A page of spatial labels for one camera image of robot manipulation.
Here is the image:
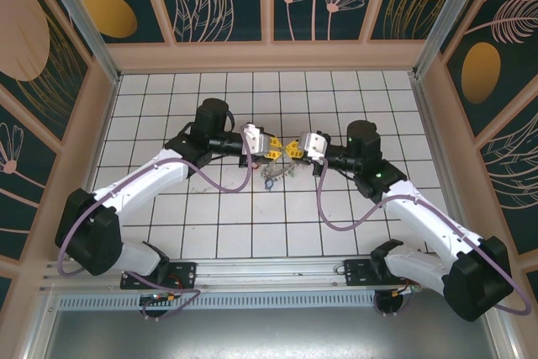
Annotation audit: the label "silver keyring key bunch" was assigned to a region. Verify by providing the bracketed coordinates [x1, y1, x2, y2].
[259, 159, 298, 192]

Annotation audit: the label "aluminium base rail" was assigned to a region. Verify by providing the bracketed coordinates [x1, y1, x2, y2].
[40, 256, 449, 293]

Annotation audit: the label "grey slotted cable duct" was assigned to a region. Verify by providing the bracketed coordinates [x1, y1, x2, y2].
[54, 291, 382, 313]

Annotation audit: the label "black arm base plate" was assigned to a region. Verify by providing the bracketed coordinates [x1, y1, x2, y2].
[119, 261, 198, 291]
[343, 257, 382, 288]

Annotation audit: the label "aluminium frame post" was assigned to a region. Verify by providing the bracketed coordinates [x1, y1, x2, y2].
[411, 0, 493, 79]
[32, 0, 123, 83]

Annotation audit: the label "aluminium side rail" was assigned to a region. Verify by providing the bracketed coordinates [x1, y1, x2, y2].
[409, 75, 520, 359]

